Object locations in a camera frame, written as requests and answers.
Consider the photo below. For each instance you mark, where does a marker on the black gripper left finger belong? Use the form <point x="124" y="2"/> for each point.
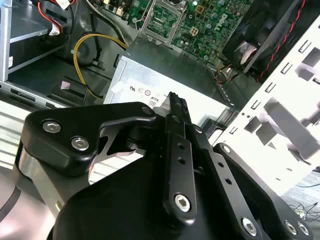
<point x="75" y="125"/>

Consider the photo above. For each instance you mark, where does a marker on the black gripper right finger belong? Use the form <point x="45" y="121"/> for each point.
<point x="225" y="175"/>

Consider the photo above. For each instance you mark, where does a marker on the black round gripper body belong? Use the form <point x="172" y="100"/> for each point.
<point x="120" y="205"/>

